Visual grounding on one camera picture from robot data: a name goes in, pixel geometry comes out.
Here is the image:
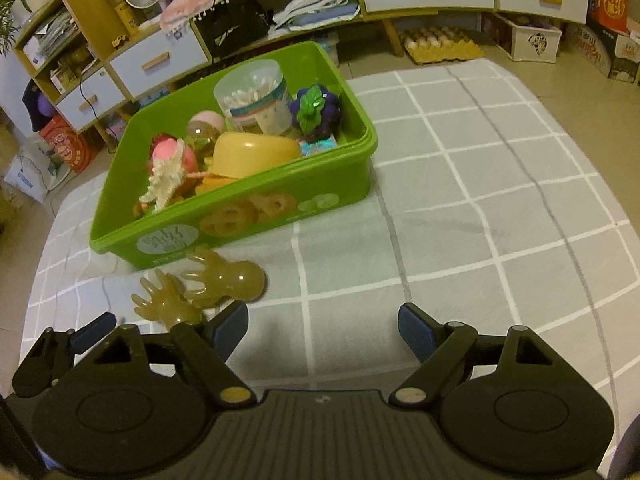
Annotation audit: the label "wooden cabinet with white drawers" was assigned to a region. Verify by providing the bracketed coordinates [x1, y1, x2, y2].
[13, 0, 589, 133]

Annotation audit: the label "black bag on shelf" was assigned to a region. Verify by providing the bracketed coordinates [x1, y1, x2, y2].
[196, 0, 273, 58]

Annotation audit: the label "orange round lid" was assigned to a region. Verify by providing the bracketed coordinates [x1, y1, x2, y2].
[194, 176, 235, 195]

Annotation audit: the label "yellow plastic cup toy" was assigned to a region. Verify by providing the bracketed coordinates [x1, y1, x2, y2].
[207, 132, 302, 179]

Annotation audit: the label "purple toy grapes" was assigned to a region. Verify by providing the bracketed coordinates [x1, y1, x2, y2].
[288, 84, 342, 142]

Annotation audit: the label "white patterned storage box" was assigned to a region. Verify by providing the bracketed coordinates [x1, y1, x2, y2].
[480, 12, 562, 64]

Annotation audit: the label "grey checked table cloth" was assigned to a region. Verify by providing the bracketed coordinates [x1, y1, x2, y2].
[13, 60, 639, 479]

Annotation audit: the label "translucent brown toy hand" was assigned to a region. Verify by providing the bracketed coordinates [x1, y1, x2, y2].
[131, 269, 204, 330]
[181, 247, 267, 309]

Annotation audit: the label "pink capsule toy ball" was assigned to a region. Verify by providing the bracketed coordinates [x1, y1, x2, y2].
[186, 110, 227, 153]

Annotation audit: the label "egg tray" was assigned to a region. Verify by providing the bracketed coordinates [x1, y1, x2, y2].
[398, 26, 485, 65]

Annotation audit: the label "green plastic bin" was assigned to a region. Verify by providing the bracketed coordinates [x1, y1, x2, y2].
[90, 41, 378, 269]

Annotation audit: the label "clear cotton swab jar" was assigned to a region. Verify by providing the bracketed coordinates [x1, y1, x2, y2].
[214, 58, 292, 136]

